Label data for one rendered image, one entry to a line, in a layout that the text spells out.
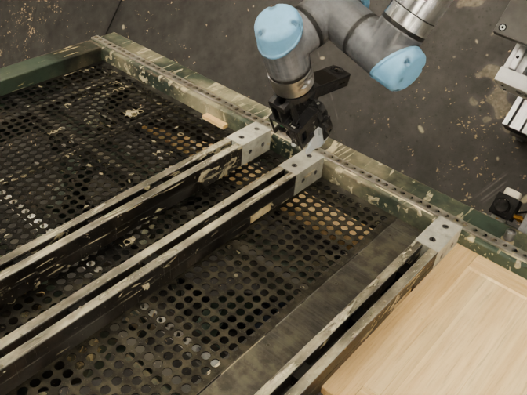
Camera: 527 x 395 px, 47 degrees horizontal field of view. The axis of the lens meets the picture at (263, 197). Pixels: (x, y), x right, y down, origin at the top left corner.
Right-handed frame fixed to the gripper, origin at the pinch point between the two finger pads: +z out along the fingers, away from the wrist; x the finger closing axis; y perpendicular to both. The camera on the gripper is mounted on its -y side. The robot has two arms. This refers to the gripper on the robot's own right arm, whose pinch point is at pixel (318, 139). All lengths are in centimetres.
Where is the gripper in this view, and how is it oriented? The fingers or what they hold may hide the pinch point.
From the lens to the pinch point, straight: 123.8
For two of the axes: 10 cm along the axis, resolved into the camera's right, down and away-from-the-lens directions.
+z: 2.2, 4.8, 8.5
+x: 7.4, 4.9, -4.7
